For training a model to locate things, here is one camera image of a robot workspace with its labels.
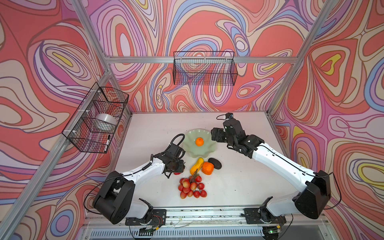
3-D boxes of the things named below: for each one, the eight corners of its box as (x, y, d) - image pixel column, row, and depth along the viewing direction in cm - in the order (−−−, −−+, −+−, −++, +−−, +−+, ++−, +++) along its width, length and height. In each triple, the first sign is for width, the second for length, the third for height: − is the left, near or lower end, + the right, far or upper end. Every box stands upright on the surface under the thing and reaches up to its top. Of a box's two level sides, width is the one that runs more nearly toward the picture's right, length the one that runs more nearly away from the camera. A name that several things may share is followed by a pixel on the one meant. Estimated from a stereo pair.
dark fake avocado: (218, 171, 89) (218, 168, 87) (207, 161, 94) (208, 158, 91) (222, 167, 91) (223, 164, 89) (212, 157, 95) (212, 155, 93)
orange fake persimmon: (200, 172, 89) (200, 168, 85) (204, 164, 92) (204, 160, 89) (211, 176, 87) (211, 173, 83) (214, 168, 90) (215, 164, 87)
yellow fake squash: (189, 172, 89) (188, 171, 87) (199, 158, 95) (199, 156, 93) (194, 176, 87) (194, 174, 85) (205, 161, 94) (205, 159, 92)
